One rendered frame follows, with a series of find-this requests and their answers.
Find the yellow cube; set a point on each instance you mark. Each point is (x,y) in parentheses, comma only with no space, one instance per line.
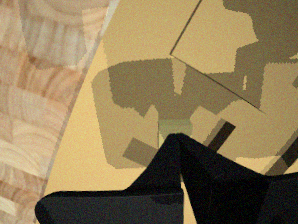
(173,126)

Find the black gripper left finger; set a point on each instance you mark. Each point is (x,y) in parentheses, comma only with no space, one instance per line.
(155,197)

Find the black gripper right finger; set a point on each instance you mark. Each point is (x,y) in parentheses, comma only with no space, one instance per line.
(223,192)

